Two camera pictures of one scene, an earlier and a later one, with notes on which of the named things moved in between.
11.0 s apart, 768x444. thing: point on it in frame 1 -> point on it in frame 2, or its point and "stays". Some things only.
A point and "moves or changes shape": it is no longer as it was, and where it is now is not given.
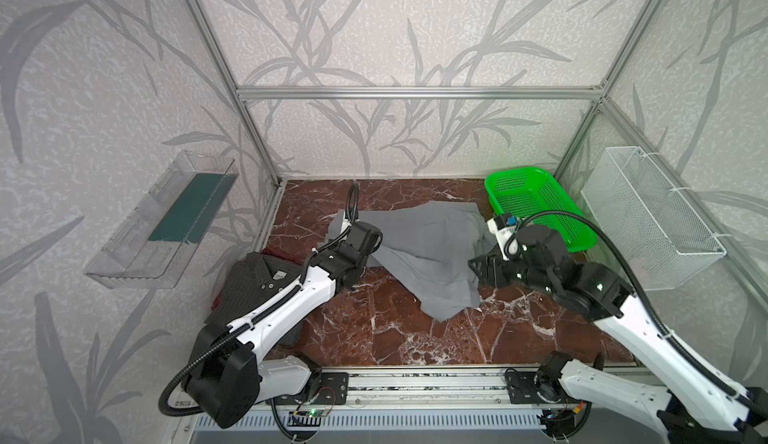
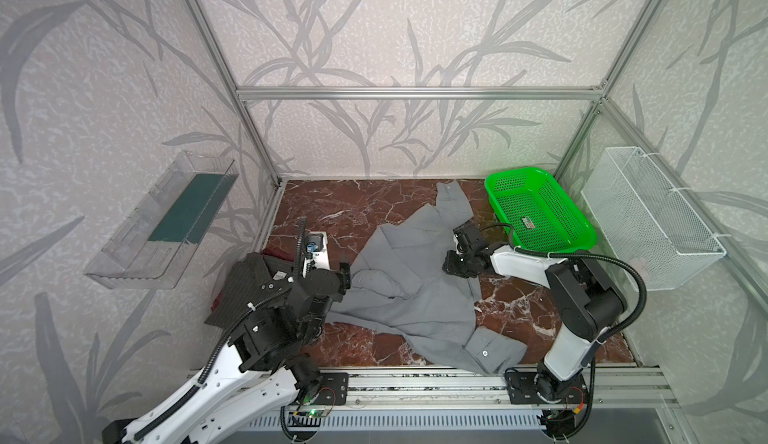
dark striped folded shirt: [250, 282] stays
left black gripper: [365, 238] -> [342, 276]
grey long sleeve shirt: [427, 248] moves or changes shape
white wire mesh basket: [662, 237] stays
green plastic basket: [520, 191] stays
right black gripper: [487, 270] -> [459, 252]
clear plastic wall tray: [155, 245] stays
